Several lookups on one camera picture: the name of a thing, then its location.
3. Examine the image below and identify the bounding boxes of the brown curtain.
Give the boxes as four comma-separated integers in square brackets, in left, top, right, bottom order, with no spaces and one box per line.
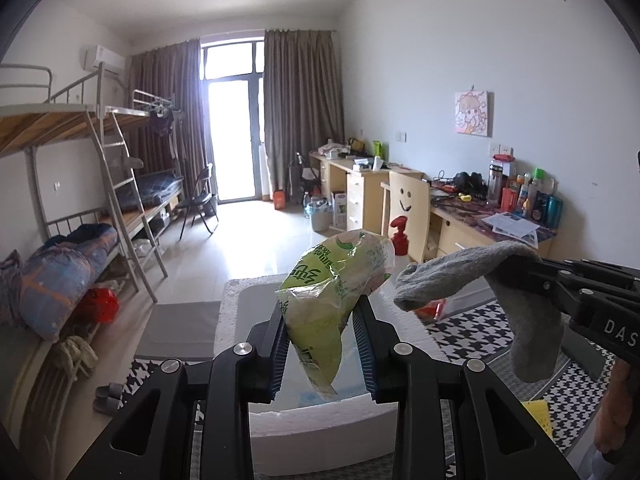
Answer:
[264,29,346,193]
[128,39,208,195]

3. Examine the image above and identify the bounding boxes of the brown left curtain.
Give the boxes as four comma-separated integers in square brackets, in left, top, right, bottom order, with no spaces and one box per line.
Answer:
[128,39,208,195]

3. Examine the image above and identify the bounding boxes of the black folding chair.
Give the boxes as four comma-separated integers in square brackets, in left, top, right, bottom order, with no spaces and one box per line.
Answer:
[176,162,219,240]

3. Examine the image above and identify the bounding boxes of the grey sock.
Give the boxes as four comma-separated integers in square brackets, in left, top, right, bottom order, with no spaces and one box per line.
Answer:
[392,239,566,382]

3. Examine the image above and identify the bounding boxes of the wooden smiley chair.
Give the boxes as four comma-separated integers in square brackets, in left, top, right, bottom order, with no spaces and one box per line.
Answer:
[386,171,431,263]

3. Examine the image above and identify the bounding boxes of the yellow foam fruit net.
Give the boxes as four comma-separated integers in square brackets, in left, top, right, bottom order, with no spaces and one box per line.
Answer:
[522,399,553,439]

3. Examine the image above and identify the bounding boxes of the white trash bucket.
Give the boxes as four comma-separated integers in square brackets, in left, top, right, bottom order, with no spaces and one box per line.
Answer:
[307,203,333,233]

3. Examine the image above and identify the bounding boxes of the red plastic bag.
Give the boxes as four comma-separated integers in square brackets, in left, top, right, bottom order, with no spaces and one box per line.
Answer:
[74,287,119,323]

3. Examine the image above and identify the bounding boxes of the white air conditioner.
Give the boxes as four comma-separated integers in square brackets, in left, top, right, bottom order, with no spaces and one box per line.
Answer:
[82,46,126,76]

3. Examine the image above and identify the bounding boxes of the metal bunk bed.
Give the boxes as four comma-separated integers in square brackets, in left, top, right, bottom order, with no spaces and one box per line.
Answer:
[1,63,183,294]

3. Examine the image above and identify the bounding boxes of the papers on desk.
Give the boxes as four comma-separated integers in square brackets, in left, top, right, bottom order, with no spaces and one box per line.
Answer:
[483,212,538,248]

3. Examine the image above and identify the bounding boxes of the pink anime wall picture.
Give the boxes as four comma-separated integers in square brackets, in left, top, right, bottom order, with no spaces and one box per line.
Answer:
[454,89,489,136]

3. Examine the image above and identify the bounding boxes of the houndstooth table cloth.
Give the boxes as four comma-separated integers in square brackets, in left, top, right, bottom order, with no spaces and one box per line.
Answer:
[122,301,614,479]

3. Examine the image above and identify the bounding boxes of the teal bottles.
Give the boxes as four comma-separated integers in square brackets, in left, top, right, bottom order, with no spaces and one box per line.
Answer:
[532,192,564,230]

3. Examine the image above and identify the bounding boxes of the white foam box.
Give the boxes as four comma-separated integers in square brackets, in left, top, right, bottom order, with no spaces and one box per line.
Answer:
[214,271,452,478]

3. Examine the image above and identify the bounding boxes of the person's right hand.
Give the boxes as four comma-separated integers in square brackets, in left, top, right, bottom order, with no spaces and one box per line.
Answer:
[594,359,639,454]

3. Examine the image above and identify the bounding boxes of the grey slippers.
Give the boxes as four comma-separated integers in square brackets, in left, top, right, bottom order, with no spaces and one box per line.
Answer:
[93,382,125,417]

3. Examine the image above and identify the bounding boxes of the wooden desk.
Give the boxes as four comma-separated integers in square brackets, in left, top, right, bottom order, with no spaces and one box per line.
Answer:
[308,152,559,264]

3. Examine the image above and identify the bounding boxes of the brown right curtain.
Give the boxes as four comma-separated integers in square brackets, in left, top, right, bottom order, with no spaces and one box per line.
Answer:
[264,29,346,193]

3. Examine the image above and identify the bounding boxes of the green tissue packet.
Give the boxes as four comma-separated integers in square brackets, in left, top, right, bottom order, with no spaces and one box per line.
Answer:
[277,230,395,400]

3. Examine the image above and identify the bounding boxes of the red snack packet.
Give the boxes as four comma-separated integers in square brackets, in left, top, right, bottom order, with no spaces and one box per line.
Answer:
[414,298,447,323]

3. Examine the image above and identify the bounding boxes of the blue patterned quilt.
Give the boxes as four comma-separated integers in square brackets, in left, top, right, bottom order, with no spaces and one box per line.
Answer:
[1,223,118,342]

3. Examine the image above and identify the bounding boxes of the white spray bottle red cap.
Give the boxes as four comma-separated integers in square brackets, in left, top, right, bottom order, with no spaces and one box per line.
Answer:
[390,216,409,257]

